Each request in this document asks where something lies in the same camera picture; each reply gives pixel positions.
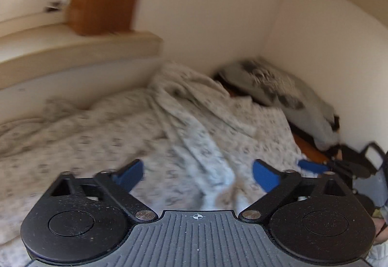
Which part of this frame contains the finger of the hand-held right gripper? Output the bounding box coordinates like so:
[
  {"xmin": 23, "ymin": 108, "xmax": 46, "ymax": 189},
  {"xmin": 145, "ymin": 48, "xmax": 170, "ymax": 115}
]
[{"xmin": 297, "ymin": 159, "xmax": 372, "ymax": 179}]

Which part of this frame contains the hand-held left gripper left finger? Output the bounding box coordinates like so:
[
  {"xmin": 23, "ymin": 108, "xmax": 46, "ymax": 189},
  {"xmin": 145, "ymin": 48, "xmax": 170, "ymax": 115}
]
[{"xmin": 50, "ymin": 159, "xmax": 159, "ymax": 222}]

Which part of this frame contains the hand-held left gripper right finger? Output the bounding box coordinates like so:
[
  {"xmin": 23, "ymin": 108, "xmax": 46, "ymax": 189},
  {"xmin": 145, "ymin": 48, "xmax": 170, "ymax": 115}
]
[{"xmin": 238, "ymin": 159, "xmax": 352, "ymax": 222}]

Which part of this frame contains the white checker-patterned garment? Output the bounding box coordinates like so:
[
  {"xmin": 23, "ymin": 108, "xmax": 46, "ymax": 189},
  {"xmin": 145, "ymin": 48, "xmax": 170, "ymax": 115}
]
[{"xmin": 0, "ymin": 62, "xmax": 304, "ymax": 264}]

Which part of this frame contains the person's right forearm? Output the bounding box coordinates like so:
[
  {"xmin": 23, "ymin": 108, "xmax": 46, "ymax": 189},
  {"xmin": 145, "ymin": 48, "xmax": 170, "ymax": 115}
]
[{"xmin": 365, "ymin": 241, "xmax": 388, "ymax": 267}]

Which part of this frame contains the person's right hand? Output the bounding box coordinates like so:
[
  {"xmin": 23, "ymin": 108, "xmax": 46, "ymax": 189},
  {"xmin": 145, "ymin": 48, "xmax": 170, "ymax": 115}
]
[{"xmin": 375, "ymin": 218, "xmax": 388, "ymax": 245}]

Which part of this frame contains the black bag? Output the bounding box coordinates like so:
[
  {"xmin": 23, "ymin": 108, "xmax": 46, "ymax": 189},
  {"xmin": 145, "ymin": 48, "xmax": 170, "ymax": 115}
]
[{"xmin": 329, "ymin": 142, "xmax": 388, "ymax": 170}]

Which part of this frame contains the grey printed sweatshirt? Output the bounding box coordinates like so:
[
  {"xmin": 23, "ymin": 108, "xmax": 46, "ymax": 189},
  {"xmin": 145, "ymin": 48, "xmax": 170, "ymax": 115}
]
[{"xmin": 218, "ymin": 58, "xmax": 340, "ymax": 149}]

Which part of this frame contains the beige window sill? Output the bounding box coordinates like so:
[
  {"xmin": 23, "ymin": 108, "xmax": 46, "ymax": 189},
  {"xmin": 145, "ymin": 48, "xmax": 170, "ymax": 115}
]
[{"xmin": 0, "ymin": 24, "xmax": 162, "ymax": 88}]

